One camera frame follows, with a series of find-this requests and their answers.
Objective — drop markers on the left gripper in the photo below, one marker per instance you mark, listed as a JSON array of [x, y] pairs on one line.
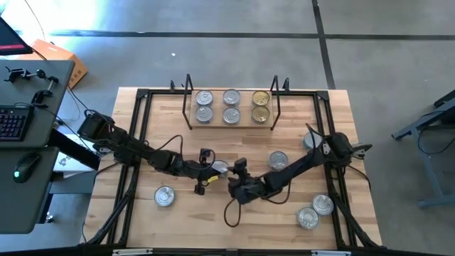
[[197, 171]]

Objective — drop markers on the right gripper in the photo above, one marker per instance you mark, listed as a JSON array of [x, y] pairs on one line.
[[250, 190]]

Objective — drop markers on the gold-lid tuna can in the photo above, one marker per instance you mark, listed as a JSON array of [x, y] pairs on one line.
[[260, 114], [261, 98]]

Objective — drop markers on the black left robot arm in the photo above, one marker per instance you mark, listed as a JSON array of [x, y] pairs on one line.
[[135, 147]]

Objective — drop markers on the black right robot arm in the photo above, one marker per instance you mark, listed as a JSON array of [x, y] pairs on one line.
[[295, 169]]

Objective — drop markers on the wooden shelf with black legs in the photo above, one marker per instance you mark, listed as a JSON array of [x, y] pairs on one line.
[[246, 106]]

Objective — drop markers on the black desk support beam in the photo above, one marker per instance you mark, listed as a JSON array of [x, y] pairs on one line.
[[71, 149]]

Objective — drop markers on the white printed carton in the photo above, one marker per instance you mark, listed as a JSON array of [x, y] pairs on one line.
[[65, 163]]

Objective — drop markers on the metal desk caster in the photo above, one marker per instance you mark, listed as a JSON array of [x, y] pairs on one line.
[[49, 217]]

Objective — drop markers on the black computer mouse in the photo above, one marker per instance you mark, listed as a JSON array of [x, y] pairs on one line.
[[26, 167]]

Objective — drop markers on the black desk clamp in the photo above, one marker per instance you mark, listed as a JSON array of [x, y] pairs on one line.
[[42, 96], [41, 74]]

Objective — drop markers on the dark grey desk top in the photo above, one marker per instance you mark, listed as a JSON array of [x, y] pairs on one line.
[[25, 206]]

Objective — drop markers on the orange cardboard box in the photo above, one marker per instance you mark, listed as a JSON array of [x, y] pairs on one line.
[[60, 55]]

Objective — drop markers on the black computer keyboard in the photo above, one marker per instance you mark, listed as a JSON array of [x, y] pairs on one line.
[[12, 124]]

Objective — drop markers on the light grey desk top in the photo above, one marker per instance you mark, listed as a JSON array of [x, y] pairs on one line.
[[17, 94]]

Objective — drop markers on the black desk monitor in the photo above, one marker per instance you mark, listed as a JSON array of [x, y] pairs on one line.
[[12, 39]]

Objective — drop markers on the small black frame post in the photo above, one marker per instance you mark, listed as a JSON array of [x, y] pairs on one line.
[[286, 86], [172, 86]]

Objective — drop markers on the white frame bracket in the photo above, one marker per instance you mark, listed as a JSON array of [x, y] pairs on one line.
[[132, 251], [330, 253]]

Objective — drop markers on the grey-blue metal desk frame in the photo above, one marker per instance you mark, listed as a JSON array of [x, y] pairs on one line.
[[436, 201]]

